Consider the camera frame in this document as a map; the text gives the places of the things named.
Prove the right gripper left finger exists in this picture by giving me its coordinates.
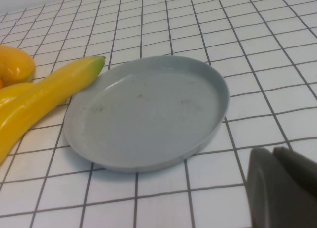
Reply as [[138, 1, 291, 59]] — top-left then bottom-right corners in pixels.
[[246, 147, 317, 228]]

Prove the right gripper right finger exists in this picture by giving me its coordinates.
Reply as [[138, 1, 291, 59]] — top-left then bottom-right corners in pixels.
[[273, 145, 317, 188]]

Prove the yellow banana with curved stem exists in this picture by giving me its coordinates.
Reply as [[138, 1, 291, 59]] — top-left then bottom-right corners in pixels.
[[0, 55, 106, 166]]

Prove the yellow banana green blunt tip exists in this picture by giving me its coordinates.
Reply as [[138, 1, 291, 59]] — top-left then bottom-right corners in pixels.
[[0, 82, 35, 110]]

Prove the grey round plate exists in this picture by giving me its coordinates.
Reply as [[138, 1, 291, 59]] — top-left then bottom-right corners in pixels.
[[63, 55, 231, 174]]

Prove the white grid pattern tablecloth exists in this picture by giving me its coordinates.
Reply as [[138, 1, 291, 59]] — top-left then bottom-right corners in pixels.
[[0, 0, 317, 228]]

